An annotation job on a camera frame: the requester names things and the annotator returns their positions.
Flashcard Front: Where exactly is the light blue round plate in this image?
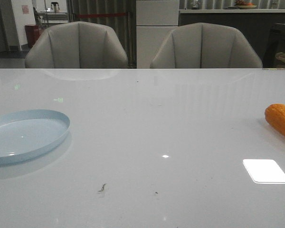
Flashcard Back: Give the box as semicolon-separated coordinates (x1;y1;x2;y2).
0;109;70;165

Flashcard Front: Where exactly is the orange toy corn cob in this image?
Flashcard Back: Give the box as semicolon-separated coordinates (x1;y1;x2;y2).
265;104;285;137

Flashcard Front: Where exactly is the right beige upholstered chair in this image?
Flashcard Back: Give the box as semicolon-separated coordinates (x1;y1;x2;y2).
150;23;263;69

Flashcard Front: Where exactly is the beige upholstered chair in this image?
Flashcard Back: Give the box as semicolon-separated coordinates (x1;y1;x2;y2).
25;21;128;68
150;23;263;69

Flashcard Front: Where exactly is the left beige upholstered chair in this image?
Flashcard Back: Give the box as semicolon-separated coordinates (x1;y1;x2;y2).
25;21;128;68

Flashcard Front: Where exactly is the white cabinet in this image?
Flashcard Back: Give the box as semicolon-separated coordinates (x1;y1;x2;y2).
136;0;179;68

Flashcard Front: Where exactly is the red barrier belt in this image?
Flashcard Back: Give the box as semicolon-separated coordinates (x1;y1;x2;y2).
76;12;128;19

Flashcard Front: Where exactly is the background metal table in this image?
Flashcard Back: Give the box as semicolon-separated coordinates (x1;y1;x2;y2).
37;11;69;25

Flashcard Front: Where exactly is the red bin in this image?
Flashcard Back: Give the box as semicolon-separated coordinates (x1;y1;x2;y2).
25;25;43;48

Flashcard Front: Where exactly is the grey counter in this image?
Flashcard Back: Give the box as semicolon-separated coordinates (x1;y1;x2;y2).
178;9;285;58

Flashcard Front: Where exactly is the fruit bowl on counter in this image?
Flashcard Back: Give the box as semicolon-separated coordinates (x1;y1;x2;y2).
235;0;257;9

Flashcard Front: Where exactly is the pink wall notice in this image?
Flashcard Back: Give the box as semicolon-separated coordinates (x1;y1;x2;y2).
21;5;29;14

